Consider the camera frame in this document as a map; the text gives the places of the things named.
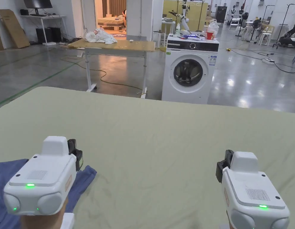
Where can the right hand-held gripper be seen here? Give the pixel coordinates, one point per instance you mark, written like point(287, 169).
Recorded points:
point(252, 186)

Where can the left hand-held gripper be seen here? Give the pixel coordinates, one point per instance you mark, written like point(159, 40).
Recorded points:
point(42, 181)

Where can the dark blue shirt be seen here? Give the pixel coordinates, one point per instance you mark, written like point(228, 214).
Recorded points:
point(1, 190)

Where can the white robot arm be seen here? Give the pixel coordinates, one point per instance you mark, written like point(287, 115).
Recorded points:
point(184, 20)

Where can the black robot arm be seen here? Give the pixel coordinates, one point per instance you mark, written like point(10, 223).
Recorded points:
point(287, 35)

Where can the person's left hand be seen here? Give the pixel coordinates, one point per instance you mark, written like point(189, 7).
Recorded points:
point(42, 222)

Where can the person's right hand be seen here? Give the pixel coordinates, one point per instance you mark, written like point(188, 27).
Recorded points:
point(228, 220)

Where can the bed with pale green sheet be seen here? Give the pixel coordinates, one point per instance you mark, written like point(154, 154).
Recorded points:
point(147, 143)

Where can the white power strip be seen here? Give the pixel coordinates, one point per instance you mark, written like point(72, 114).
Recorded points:
point(268, 61)

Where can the white washing machine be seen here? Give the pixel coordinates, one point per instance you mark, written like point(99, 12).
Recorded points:
point(188, 71)

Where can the black computer tower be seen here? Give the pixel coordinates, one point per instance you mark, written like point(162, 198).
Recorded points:
point(43, 35)
point(56, 34)

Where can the flat brown carton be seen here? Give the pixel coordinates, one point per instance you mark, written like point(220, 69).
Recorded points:
point(13, 31)

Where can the black standing fan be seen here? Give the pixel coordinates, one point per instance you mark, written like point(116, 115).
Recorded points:
point(244, 16)
point(256, 25)

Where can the white desk with monitor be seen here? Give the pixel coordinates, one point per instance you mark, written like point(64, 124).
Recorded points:
point(42, 16)

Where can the bed with beige sheet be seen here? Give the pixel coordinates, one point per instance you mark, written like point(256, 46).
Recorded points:
point(110, 22)

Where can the black cabinet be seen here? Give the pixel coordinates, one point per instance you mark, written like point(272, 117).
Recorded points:
point(220, 14)

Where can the black clothes rack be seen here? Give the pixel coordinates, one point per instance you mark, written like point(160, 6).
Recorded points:
point(284, 14)

